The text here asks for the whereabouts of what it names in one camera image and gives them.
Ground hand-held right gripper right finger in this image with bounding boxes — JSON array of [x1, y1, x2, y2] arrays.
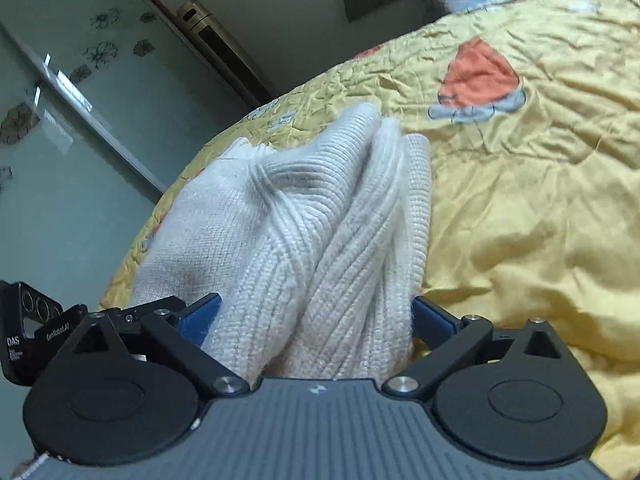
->
[[382, 295, 567, 402]]

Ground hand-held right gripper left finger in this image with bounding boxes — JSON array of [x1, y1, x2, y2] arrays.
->
[[52, 292, 251, 402]]

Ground white knitted garment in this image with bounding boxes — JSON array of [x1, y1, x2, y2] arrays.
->
[[132, 101, 433, 382]]

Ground yellow printed blanket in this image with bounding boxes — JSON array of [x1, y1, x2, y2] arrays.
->
[[97, 0, 640, 480]]

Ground standing air conditioner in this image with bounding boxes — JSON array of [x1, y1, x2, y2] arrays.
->
[[175, 0, 282, 109]]

